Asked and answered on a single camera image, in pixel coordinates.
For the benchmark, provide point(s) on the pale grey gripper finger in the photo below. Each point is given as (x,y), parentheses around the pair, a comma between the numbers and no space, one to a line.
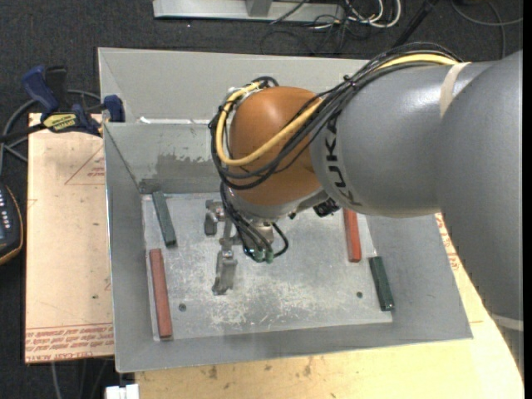
(211,223)
(225,274)

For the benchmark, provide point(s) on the dark green flat block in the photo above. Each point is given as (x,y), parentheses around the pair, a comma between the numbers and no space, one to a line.
(164,220)
(382,284)

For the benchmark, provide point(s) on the red-brown flat block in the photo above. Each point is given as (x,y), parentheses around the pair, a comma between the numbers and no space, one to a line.
(353,237)
(161,293)

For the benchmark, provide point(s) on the grey metal bin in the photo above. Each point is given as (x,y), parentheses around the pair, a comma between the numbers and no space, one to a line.
(291,306)

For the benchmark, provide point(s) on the black cylinder on white bracket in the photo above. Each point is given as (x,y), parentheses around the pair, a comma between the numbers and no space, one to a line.
(325,208)

